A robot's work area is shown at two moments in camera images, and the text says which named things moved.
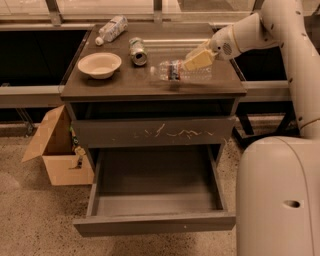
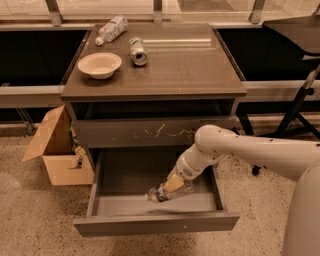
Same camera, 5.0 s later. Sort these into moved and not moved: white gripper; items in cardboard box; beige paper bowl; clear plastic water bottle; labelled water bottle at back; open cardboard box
Moved: clear plastic water bottle; white gripper
Not moved: labelled water bottle at back; items in cardboard box; beige paper bowl; open cardboard box
